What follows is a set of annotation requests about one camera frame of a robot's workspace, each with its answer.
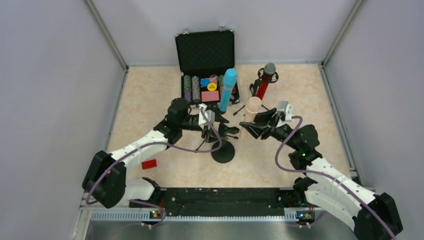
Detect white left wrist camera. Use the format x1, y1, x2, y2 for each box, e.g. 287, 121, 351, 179
198, 103, 215, 127

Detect black tripod shock-mount stand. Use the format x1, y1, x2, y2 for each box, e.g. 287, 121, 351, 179
249, 72, 260, 97

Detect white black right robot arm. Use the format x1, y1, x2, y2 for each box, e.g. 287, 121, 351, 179
240, 108, 403, 240

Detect pink card deck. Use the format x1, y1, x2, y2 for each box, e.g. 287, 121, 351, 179
201, 90, 220, 103

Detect green poker chip stack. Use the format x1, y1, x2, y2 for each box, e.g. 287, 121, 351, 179
183, 75, 193, 103

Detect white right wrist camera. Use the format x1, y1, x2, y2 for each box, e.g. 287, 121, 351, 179
276, 101, 293, 127

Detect blue dealer button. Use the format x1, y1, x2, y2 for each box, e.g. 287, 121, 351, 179
199, 78, 210, 88

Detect black tripod clip mic stand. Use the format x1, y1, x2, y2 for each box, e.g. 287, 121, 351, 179
197, 103, 240, 153

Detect red glitter microphone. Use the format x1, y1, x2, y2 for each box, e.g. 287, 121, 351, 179
256, 62, 279, 100

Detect yellow big blind button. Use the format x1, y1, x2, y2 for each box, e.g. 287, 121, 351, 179
207, 82, 218, 92

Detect black round-base mic stand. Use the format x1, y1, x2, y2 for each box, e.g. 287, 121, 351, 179
211, 122, 240, 164

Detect black poker chip case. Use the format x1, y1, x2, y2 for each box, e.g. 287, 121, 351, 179
174, 29, 235, 108

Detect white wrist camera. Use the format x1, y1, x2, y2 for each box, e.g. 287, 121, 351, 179
198, 103, 215, 127
276, 101, 293, 127

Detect blue toy microphone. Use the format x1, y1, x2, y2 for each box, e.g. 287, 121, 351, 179
219, 68, 237, 113

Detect peach pink microphone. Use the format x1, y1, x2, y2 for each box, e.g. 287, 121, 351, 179
242, 96, 262, 123

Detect small red block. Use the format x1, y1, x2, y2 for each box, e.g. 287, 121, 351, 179
141, 159, 158, 170

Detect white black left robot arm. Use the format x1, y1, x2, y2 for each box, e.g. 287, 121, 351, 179
82, 98, 229, 209

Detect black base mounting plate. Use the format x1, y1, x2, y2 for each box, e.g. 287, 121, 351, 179
149, 187, 301, 217

